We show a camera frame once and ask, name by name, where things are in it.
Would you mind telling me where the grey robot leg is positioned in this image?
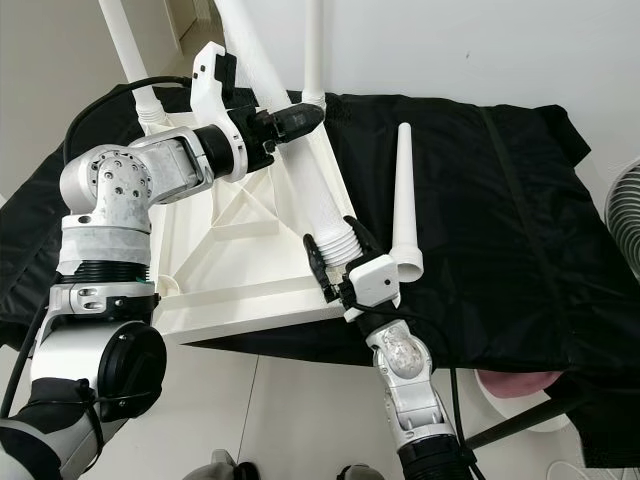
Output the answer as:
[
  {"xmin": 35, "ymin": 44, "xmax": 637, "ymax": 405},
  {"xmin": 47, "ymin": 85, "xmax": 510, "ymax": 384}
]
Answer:
[
  {"xmin": 205, "ymin": 450, "xmax": 251, "ymax": 480},
  {"xmin": 335, "ymin": 462, "xmax": 376, "ymax": 480}
]

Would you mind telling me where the black fabric table cover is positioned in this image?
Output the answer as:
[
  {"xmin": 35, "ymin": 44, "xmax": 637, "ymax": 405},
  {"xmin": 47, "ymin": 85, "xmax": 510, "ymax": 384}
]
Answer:
[{"xmin": 0, "ymin": 88, "xmax": 640, "ymax": 377}]

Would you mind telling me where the grey robot left leg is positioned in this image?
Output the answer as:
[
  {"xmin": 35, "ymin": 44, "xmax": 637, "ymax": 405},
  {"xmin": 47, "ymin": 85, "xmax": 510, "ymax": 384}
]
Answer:
[{"xmin": 205, "ymin": 450, "xmax": 251, "ymax": 480}]

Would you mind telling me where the grey robot right leg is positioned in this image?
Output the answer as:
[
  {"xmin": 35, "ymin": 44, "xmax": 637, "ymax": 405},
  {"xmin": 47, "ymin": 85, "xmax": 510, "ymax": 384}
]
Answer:
[{"xmin": 335, "ymin": 462, "xmax": 376, "ymax": 480}]

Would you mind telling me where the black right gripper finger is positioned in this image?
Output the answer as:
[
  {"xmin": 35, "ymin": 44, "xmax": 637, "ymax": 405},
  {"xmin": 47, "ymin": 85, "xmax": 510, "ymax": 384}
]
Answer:
[
  {"xmin": 342, "ymin": 215, "xmax": 383, "ymax": 261},
  {"xmin": 304, "ymin": 234, "xmax": 339, "ymax": 303}
]

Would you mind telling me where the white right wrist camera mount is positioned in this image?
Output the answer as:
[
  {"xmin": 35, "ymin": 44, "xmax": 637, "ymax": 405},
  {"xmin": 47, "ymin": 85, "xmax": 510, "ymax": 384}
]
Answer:
[{"xmin": 345, "ymin": 253, "xmax": 402, "ymax": 324}]

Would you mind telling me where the white pedestal fan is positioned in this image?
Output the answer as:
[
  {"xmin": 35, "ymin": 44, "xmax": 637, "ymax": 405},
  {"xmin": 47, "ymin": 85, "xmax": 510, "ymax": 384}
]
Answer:
[{"xmin": 603, "ymin": 155, "xmax": 640, "ymax": 277}]

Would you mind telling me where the black metal table leg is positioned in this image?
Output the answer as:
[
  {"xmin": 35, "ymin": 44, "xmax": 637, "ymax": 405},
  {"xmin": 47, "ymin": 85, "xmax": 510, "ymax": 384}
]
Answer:
[{"xmin": 465, "ymin": 400, "xmax": 577, "ymax": 452}]

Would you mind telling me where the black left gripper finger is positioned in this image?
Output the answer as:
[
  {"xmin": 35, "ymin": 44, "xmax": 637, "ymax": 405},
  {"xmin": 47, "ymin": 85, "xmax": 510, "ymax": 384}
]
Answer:
[{"xmin": 275, "ymin": 102, "xmax": 327, "ymax": 141}]

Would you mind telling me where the white plastic table top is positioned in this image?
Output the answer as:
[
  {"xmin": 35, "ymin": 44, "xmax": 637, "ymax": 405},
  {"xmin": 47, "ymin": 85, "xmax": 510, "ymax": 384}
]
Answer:
[{"xmin": 135, "ymin": 100, "xmax": 372, "ymax": 347}]

